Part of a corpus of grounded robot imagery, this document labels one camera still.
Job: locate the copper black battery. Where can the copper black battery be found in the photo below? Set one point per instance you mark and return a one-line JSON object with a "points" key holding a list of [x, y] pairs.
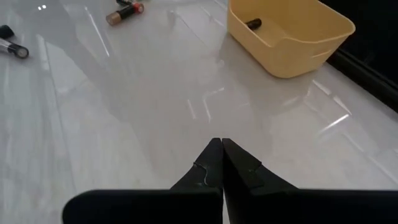
{"points": [[124, 12], [253, 23], [4, 31]]}

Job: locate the silver black battery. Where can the silver black battery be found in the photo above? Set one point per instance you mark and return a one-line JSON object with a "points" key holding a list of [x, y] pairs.
{"points": [[14, 49]]}

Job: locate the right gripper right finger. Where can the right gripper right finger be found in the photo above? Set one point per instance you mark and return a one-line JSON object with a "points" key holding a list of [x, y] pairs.
{"points": [[295, 208]]}

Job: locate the white glossy work sheet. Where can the white glossy work sheet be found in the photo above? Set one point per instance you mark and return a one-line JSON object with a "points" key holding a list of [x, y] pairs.
{"points": [[155, 109]]}

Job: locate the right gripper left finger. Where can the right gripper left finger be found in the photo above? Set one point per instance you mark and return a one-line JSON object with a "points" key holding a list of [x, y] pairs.
{"points": [[155, 208]]}

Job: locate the yellow plastic bin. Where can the yellow plastic bin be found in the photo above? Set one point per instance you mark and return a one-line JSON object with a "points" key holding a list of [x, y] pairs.
{"points": [[295, 46]]}

